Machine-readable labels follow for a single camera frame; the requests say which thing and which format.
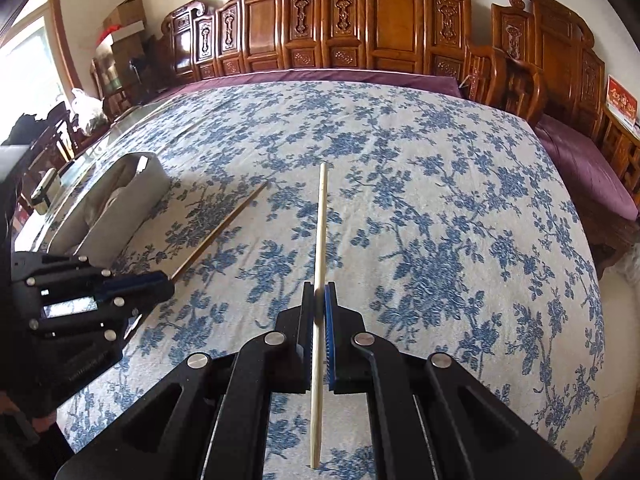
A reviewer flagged metal rectangular tray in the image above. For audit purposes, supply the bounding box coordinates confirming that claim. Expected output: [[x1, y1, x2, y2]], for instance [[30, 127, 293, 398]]
[[48, 152, 170, 268]]

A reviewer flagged dark wooden dining chair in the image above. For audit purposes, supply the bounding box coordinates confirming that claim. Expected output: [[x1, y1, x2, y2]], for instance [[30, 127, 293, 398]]
[[1, 102, 77, 212]]

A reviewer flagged blue floral tablecloth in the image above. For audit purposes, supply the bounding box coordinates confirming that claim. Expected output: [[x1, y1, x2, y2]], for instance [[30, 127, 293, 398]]
[[58, 81, 604, 466]]

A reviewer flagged cardboard box stack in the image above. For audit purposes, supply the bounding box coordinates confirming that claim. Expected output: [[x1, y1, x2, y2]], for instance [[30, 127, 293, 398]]
[[92, 0, 148, 99]]

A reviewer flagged purple armchair cushion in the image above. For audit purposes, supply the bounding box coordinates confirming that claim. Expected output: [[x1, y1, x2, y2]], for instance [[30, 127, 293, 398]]
[[534, 114, 638, 221]]

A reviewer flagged red card box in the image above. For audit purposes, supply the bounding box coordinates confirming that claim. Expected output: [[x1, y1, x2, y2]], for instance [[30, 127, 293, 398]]
[[605, 75, 638, 129]]

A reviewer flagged carved wooden armchair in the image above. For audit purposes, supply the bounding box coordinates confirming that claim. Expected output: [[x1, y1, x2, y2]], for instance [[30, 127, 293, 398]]
[[491, 0, 639, 202]]

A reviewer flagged carved wooden sofa bench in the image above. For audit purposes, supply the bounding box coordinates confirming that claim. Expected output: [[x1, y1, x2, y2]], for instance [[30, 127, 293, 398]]
[[154, 0, 547, 126]]

